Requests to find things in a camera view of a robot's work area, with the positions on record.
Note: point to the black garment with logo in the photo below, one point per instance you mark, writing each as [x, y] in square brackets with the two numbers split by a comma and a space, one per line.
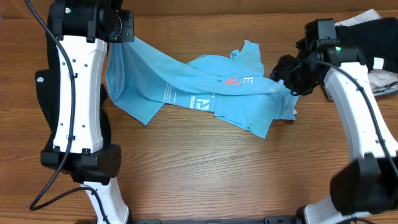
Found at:
[47, 84]

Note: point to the black folded garment on pile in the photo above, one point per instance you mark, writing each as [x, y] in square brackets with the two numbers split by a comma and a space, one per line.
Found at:
[377, 39]

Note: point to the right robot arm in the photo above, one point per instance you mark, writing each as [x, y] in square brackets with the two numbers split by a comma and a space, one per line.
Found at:
[368, 184]

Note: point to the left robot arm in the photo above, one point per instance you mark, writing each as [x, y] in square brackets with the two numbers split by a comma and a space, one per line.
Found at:
[80, 32]

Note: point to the light blue printed t-shirt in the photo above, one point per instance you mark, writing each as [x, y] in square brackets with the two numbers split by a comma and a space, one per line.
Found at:
[141, 79]

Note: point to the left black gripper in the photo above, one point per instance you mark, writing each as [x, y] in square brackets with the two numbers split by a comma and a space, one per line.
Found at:
[126, 18]

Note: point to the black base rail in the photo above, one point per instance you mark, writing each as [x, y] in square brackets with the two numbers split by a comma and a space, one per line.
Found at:
[211, 221]

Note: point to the beige folded garment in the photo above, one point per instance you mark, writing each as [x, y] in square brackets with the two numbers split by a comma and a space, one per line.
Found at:
[377, 77]

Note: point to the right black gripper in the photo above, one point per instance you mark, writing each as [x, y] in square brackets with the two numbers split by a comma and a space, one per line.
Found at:
[282, 71]

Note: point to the grey folded garment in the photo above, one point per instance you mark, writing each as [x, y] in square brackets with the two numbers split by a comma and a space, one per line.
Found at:
[379, 91]

